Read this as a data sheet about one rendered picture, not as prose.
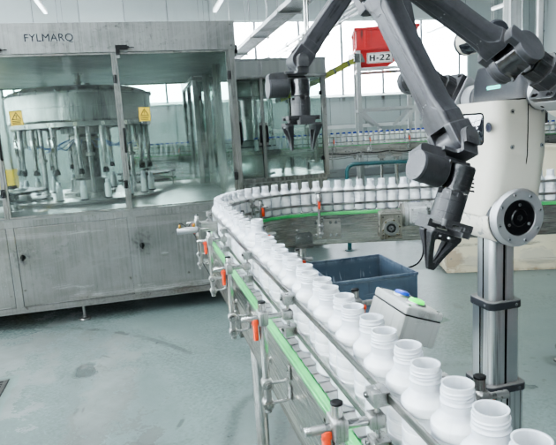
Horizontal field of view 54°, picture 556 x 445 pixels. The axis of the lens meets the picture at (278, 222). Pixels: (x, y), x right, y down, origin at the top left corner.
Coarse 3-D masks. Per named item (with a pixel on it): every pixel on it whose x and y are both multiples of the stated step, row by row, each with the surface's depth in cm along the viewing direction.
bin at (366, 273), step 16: (368, 256) 216; (384, 256) 213; (320, 272) 212; (336, 272) 214; (352, 272) 216; (368, 272) 217; (384, 272) 214; (400, 272) 200; (416, 272) 188; (368, 288) 185; (384, 288) 186; (400, 288) 188; (416, 288) 189
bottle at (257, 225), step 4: (252, 220) 164; (256, 220) 164; (260, 220) 162; (252, 224) 162; (256, 224) 161; (260, 224) 162; (252, 228) 162; (256, 228) 161; (260, 228) 162; (252, 232) 162; (256, 232) 161; (248, 236) 162; (252, 236) 161; (248, 240) 162; (252, 240) 161; (248, 244) 162; (252, 244) 161; (248, 248) 163; (252, 272) 163
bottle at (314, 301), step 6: (318, 276) 108; (324, 276) 108; (312, 282) 107; (318, 282) 105; (324, 282) 105; (330, 282) 106; (312, 288) 107; (318, 288) 105; (318, 294) 105; (312, 300) 106; (318, 300) 105; (312, 306) 105; (312, 312) 106; (312, 324) 106; (312, 330) 107; (312, 336) 107; (312, 342) 107
